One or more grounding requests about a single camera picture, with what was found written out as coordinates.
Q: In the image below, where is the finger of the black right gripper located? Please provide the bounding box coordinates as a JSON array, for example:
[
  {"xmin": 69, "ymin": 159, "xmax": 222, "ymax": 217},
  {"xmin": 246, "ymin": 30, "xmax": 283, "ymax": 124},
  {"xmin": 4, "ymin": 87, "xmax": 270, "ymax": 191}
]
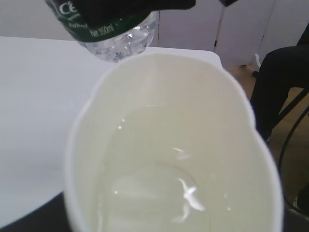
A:
[{"xmin": 76, "ymin": 0, "xmax": 196, "ymax": 26}]

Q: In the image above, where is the clear plastic water bottle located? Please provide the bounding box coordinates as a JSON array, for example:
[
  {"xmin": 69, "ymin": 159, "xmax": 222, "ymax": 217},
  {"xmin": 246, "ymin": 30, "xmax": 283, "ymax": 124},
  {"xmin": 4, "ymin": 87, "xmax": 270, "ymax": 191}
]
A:
[{"xmin": 45, "ymin": 0, "xmax": 159, "ymax": 63}]

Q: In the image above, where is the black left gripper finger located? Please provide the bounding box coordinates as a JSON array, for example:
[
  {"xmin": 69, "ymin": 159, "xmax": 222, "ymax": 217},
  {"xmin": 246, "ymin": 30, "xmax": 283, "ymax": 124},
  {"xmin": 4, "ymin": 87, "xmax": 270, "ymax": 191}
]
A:
[{"xmin": 0, "ymin": 192, "xmax": 71, "ymax": 232}]

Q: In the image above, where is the black chair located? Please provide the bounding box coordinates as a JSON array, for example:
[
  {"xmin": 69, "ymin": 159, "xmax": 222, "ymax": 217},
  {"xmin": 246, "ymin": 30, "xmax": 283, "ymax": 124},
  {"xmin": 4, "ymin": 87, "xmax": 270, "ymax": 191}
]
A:
[{"xmin": 250, "ymin": 24, "xmax": 309, "ymax": 216}]

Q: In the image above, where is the white paper cup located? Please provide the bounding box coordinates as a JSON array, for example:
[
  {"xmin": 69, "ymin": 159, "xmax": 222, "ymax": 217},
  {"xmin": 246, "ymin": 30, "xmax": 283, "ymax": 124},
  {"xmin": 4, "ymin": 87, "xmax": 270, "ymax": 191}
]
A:
[{"xmin": 63, "ymin": 53, "xmax": 283, "ymax": 232}]

